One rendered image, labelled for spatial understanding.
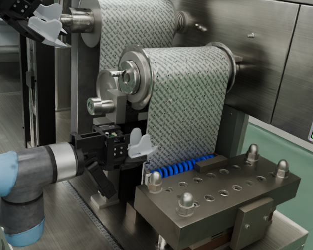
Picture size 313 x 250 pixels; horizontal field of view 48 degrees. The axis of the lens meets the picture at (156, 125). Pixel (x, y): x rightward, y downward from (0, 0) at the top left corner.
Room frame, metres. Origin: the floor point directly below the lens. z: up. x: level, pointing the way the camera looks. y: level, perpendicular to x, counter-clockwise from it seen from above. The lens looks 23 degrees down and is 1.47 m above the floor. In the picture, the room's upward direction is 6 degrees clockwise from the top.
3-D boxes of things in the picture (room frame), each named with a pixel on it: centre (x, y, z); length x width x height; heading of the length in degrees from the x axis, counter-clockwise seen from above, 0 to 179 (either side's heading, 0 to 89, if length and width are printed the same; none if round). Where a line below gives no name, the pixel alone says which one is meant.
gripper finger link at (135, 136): (0.72, 0.04, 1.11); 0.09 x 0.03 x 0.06; 129
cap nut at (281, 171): (0.78, -0.33, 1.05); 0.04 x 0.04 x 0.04
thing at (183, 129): (0.79, -0.07, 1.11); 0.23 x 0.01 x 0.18; 128
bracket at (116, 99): (0.77, 0.12, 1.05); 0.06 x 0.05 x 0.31; 128
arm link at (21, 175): (0.55, 0.24, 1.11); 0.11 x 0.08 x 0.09; 128
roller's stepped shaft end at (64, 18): (0.91, 0.28, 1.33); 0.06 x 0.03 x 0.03; 128
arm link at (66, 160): (0.60, 0.18, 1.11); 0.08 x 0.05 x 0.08; 38
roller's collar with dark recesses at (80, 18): (0.95, 0.23, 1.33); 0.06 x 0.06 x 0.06; 38
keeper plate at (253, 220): (0.66, -0.24, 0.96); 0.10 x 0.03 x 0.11; 128
